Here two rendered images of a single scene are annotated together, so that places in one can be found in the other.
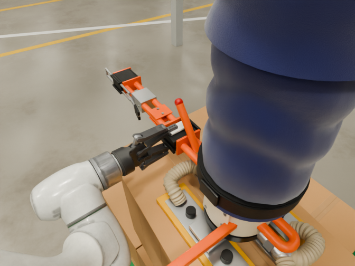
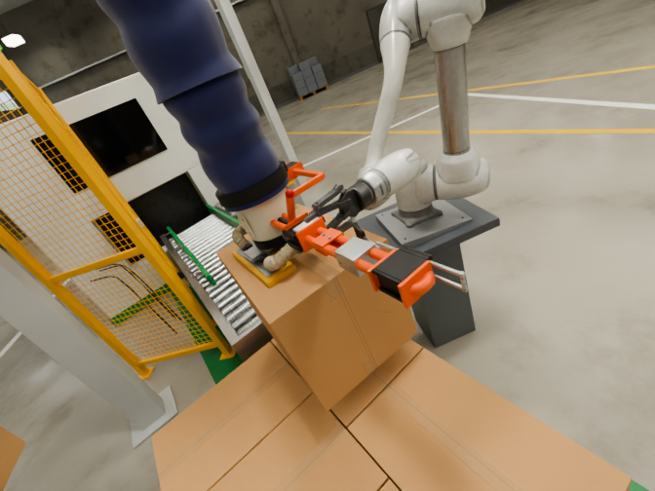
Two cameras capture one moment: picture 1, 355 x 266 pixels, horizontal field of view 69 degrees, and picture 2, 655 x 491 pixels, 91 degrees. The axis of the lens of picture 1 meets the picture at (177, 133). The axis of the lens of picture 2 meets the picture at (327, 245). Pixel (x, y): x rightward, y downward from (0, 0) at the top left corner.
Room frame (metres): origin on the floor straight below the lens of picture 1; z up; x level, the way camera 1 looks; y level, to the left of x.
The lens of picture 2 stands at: (1.28, 0.19, 1.57)
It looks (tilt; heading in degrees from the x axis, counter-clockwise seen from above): 30 degrees down; 192
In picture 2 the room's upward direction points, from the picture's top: 24 degrees counter-clockwise
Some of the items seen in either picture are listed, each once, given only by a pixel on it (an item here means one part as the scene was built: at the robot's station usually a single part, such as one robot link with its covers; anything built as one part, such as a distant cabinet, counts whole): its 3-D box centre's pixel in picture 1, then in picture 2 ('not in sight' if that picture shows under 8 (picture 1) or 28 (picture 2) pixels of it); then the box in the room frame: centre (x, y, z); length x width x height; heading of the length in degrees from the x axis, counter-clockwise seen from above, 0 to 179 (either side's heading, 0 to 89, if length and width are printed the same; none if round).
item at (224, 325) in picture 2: not in sight; (191, 278); (-0.71, -1.33, 0.50); 2.31 x 0.05 x 0.19; 37
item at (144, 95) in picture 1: (144, 100); (357, 255); (0.72, 0.12, 1.19); 0.07 x 0.07 x 0.04; 35
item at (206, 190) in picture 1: (249, 165); (252, 182); (0.34, -0.15, 1.31); 0.23 x 0.23 x 0.04
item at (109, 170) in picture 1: (106, 169); (370, 188); (0.41, 0.18, 1.20); 0.09 x 0.06 x 0.09; 37
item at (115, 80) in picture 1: (121, 92); (399, 251); (0.76, 0.20, 1.20); 0.31 x 0.03 x 0.05; 35
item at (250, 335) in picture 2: not in sight; (291, 302); (0.03, -0.37, 0.58); 0.70 x 0.03 x 0.06; 127
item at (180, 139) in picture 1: (180, 134); (305, 231); (0.54, -0.01, 1.20); 0.10 x 0.08 x 0.06; 125
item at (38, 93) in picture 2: not in sight; (128, 210); (-1.14, -1.77, 1.05); 1.17 x 0.10 x 2.10; 37
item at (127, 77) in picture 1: (127, 79); (401, 277); (0.83, 0.19, 1.20); 0.08 x 0.07 x 0.05; 35
